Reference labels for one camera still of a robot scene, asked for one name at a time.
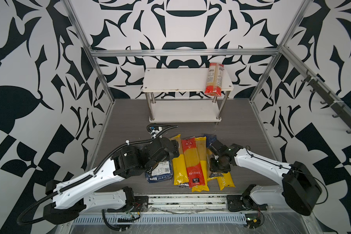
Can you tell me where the yellow brown spaghetti pack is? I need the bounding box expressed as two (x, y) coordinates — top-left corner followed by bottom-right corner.
(171, 134), (189, 186)

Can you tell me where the red yellow spaghetti pack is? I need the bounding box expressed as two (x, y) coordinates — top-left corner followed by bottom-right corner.
(181, 137), (205, 188)

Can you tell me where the red ended spaghetti pack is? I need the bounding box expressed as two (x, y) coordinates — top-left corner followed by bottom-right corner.
(204, 63), (224, 97)

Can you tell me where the blue yellow spaghetti pack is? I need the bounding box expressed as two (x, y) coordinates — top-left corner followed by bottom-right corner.
(204, 134), (217, 148)

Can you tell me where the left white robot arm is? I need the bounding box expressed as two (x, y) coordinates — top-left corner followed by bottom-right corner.
(43, 137), (179, 224)

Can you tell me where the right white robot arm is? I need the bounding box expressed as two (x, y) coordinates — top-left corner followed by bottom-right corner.
(208, 140), (322, 216)

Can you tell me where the blue Barilla pasta pack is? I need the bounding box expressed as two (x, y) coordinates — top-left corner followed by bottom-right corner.
(145, 160), (174, 183)

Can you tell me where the small clear spaghetti pack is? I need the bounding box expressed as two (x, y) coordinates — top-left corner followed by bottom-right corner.
(207, 156), (223, 180)

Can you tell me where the yellow Pastatime spaghetti pack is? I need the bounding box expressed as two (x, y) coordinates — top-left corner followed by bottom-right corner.
(217, 172), (236, 191)

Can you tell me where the yellow spaghetti pack underneath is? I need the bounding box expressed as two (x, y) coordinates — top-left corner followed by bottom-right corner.
(192, 137), (210, 192)

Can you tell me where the white two-tier metal shelf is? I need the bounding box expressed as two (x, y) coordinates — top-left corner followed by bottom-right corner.
(142, 68), (234, 123)

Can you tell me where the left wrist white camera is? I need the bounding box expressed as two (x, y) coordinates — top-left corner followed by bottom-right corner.
(150, 129), (160, 138)

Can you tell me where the black corrugated cable conduit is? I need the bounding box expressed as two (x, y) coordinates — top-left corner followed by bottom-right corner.
(17, 124), (178, 226)

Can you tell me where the white slotted cable duct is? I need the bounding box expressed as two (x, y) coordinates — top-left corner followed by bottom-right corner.
(73, 213), (248, 225)

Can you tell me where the aluminium frame of enclosure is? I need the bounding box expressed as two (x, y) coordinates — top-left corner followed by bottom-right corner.
(61, 0), (351, 141)

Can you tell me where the black wall hook rail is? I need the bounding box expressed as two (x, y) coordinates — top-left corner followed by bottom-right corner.
(302, 69), (351, 135)

